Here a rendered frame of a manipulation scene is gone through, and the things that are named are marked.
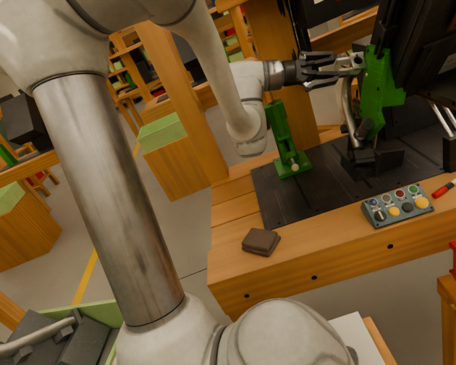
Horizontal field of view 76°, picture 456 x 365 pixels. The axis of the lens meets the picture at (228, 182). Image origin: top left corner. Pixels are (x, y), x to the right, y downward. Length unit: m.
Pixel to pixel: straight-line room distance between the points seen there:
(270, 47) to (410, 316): 1.39
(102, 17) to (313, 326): 0.48
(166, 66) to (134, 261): 0.88
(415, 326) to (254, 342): 1.38
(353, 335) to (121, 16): 0.69
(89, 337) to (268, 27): 1.16
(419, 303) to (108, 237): 1.60
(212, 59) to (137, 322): 0.50
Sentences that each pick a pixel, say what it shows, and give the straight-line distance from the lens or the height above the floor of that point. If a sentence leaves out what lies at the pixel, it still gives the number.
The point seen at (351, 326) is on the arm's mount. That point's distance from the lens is 0.72.
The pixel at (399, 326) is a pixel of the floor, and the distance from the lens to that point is 1.75.
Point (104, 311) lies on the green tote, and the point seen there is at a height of 0.92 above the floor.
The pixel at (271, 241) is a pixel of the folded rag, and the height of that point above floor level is 0.93.
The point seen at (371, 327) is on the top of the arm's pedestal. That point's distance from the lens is 0.77.
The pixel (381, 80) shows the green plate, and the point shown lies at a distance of 0.94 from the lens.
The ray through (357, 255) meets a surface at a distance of 0.90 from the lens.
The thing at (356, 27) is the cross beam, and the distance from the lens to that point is 1.39.
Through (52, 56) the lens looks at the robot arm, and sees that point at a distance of 0.46.
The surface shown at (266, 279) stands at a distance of 0.89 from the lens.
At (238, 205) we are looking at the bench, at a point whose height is 0.88.
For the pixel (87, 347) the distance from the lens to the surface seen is 1.03.
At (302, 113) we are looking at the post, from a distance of 1.29.
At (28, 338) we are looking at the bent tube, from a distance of 1.00.
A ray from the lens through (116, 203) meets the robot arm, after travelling 0.44.
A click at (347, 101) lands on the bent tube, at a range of 1.10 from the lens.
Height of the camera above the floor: 1.51
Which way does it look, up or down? 29 degrees down
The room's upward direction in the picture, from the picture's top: 25 degrees counter-clockwise
